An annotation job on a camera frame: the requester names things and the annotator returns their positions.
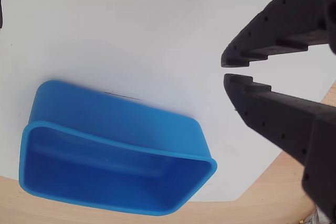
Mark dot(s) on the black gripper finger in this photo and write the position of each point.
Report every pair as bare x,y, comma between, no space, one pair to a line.
288,119
288,16

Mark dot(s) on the blue rectangular plastic bin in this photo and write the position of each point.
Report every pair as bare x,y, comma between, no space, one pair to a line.
110,161

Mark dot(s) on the white table mat sheet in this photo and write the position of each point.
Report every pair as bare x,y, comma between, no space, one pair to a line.
147,37

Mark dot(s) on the black foam block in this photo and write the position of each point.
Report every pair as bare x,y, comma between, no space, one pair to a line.
0,9

